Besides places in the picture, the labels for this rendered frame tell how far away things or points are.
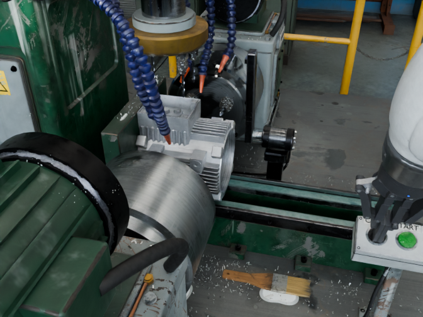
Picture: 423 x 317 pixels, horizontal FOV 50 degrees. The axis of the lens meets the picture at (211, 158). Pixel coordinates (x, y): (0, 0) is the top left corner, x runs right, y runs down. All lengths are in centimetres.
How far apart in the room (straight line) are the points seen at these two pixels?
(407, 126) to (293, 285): 64
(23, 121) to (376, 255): 73
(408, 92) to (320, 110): 130
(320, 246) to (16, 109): 74
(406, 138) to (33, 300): 41
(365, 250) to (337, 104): 109
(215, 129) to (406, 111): 59
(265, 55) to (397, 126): 90
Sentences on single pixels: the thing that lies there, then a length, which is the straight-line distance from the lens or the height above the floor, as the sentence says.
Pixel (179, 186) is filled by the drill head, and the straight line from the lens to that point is 80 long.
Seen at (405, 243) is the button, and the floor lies 107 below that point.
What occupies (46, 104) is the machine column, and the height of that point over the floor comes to 121.
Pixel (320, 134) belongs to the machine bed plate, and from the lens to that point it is 165.
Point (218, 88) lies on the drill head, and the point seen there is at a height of 110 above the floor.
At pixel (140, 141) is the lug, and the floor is 108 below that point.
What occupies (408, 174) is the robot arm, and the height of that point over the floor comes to 130.
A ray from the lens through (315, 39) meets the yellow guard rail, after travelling 331.
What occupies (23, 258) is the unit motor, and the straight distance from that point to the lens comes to 45.
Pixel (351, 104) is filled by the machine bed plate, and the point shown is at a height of 80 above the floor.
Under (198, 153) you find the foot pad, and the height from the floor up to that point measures 107.
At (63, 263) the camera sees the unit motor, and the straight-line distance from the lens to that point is 45.
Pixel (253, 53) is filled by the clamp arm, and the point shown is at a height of 125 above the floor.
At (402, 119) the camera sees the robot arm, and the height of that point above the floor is 139.
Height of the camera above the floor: 163
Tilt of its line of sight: 34 degrees down
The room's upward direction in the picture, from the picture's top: straight up
